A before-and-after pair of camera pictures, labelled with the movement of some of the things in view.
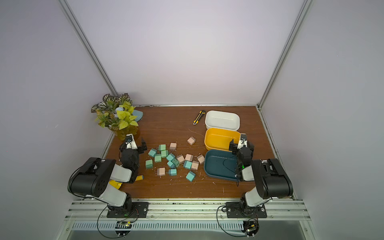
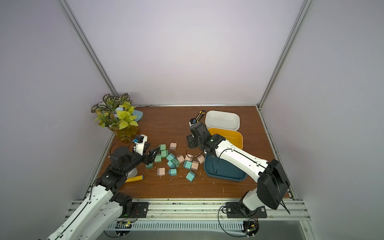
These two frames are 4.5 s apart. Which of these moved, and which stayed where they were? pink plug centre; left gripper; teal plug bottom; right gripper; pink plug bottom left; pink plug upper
Moved: left gripper; right gripper
Stayed: teal plug bottom; pink plug upper; pink plug bottom left; pink plug centre
